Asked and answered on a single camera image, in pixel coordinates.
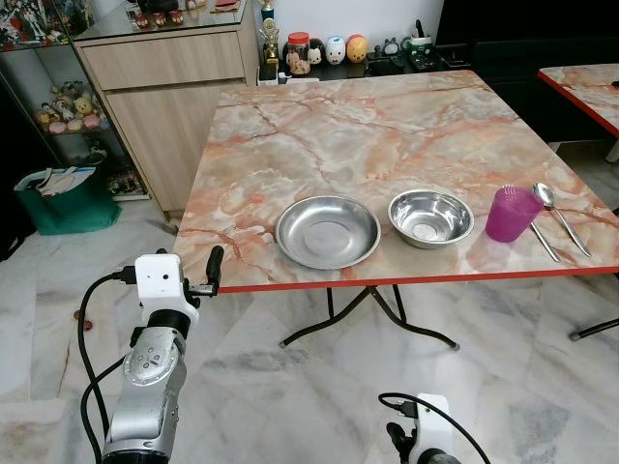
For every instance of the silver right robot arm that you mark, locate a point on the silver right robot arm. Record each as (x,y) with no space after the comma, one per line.
(437,457)

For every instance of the shallow stainless steel plate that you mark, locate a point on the shallow stainless steel plate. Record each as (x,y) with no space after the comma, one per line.
(327,234)

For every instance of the small brown floor object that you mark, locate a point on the small brown floor object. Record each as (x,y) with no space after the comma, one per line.
(83,321)

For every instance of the green shopping bag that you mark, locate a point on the green shopping bag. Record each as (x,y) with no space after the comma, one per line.
(68,205)

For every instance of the light wooden cabinet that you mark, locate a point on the light wooden cabinet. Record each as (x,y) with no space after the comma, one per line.
(164,106)

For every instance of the pastel plush toy pile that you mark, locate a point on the pastel plush toy pile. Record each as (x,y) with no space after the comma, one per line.
(70,111)

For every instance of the marble top folding table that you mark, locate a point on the marble top folding table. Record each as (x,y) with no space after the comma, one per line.
(387,135)

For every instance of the stainless steel bowl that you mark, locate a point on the stainless steel bowl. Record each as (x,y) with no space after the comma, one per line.
(431,219)

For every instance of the red-lidded glass jar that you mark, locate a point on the red-lidded glass jar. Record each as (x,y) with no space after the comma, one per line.
(298,56)

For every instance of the stainless steel fork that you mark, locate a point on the stainless steel fork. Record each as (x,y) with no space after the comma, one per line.
(545,243)

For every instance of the gold trophy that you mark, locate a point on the gold trophy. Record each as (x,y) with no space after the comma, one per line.
(270,43)

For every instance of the small white figurine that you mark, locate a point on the small white figurine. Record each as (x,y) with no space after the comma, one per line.
(315,54)

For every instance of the stainless steel spoon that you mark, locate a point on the stainless steel spoon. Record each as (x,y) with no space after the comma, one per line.
(543,193)

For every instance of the white and blue egg figurine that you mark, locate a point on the white and blue egg figurine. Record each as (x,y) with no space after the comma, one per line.
(335,50)

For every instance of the purple plastic cup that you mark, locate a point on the purple plastic cup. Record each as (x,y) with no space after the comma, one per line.
(510,217)

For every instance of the orange and yellow egg figurine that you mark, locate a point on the orange and yellow egg figurine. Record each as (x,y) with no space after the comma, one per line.
(356,48)

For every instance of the red-edged marble side table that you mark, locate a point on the red-edged marble side table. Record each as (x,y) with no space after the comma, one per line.
(588,89)

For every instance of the glass display cabinet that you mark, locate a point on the glass display cabinet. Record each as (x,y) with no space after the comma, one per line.
(29,68)

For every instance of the grey eared figurine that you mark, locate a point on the grey eared figurine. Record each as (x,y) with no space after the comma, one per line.
(390,47)

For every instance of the green mug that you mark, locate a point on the green mug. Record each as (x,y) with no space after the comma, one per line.
(419,44)

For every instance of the black tv cabinet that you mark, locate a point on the black tv cabinet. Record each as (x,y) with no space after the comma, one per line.
(522,34)

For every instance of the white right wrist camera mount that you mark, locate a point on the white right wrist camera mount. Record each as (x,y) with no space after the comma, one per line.
(434,425)

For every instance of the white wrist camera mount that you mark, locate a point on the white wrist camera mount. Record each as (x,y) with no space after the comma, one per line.
(159,278)
(434,425)

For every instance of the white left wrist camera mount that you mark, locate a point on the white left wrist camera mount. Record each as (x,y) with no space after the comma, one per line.
(159,278)

